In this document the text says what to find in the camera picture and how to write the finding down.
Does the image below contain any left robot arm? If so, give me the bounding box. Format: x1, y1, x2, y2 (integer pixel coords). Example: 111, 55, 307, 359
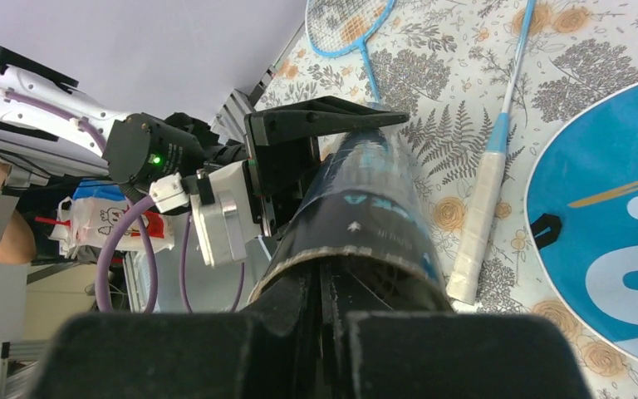
0, 46, 409, 266

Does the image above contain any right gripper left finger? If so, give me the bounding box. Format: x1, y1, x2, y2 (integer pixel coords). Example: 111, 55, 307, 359
27, 267, 319, 398

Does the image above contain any plastic bag background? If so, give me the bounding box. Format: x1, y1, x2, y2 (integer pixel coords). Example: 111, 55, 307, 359
36, 182, 174, 255

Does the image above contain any blue racket cover bag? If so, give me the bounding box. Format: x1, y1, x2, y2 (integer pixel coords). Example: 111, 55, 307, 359
524, 82, 638, 361

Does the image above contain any black shuttlecock tube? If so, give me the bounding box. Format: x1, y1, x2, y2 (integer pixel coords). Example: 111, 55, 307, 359
250, 103, 452, 312

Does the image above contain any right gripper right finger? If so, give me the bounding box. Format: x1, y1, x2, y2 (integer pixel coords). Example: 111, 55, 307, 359
320, 264, 591, 398

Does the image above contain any blue racket near stand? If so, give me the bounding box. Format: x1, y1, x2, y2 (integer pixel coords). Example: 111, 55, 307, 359
446, 0, 536, 305

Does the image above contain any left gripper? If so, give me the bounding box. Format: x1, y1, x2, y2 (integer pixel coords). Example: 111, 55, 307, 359
189, 96, 410, 267

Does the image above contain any blue racket left side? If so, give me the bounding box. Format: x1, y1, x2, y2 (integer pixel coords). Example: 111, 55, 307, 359
304, 0, 395, 102

